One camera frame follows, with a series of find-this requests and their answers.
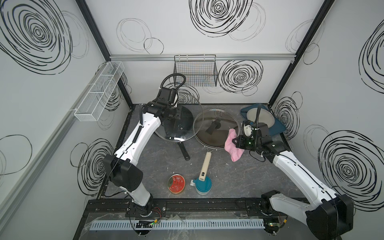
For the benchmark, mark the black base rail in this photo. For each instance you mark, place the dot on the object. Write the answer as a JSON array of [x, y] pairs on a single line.
[[249, 205]]

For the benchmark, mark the white slotted cable duct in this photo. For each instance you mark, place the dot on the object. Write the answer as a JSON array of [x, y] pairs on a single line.
[[189, 224]]

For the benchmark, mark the white mesh shelf basket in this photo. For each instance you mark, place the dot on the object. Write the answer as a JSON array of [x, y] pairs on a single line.
[[103, 94]]

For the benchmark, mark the black frying pan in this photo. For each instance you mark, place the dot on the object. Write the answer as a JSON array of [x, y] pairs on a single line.
[[178, 131]]

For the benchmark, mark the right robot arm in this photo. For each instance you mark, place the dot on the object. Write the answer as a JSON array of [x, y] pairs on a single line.
[[327, 214]]

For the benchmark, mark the pink cloth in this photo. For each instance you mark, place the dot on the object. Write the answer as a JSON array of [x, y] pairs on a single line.
[[231, 148]]

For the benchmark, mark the teal tray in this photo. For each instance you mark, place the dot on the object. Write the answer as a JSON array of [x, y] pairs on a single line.
[[276, 129]]

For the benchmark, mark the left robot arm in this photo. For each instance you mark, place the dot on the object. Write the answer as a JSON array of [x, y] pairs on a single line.
[[121, 167]]

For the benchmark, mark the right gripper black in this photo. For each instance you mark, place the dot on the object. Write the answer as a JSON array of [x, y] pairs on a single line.
[[239, 141]]

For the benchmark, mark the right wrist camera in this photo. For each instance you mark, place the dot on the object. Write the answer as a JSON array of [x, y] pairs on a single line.
[[247, 129]]

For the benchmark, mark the grey round plate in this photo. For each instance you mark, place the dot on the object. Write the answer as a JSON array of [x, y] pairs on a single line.
[[264, 116]]

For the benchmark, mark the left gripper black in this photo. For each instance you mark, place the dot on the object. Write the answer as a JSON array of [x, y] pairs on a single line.
[[177, 115]]

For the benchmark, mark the black wire basket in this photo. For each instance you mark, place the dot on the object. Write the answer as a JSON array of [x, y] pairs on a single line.
[[199, 70]]

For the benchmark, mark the glass pot lid black knob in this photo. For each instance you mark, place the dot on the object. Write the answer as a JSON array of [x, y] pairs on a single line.
[[216, 128]]

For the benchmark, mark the teal lidded cup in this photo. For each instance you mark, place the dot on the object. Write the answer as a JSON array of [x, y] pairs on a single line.
[[202, 187]]

